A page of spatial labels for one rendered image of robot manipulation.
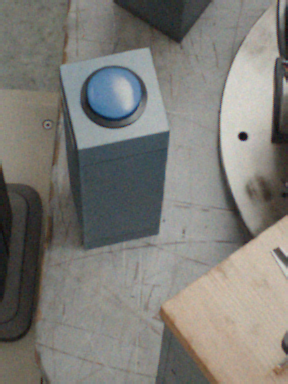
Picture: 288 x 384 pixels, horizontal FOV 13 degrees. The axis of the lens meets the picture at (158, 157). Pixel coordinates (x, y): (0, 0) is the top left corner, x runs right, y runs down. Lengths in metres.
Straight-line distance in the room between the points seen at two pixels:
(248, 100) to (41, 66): 0.93
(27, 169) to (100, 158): 0.80
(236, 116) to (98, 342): 0.25
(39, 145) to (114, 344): 0.66
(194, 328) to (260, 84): 0.41
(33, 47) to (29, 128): 0.36
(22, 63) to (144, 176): 1.10
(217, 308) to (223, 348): 0.03
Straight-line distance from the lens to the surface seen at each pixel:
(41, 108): 1.81
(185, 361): 0.95
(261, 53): 1.25
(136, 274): 1.19
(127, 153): 0.98
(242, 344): 0.88
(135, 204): 1.10
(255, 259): 0.90
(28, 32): 2.15
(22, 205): 1.72
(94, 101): 0.95
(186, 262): 1.19
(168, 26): 1.25
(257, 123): 1.22
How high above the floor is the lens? 1.92
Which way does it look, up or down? 69 degrees down
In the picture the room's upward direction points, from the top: 5 degrees clockwise
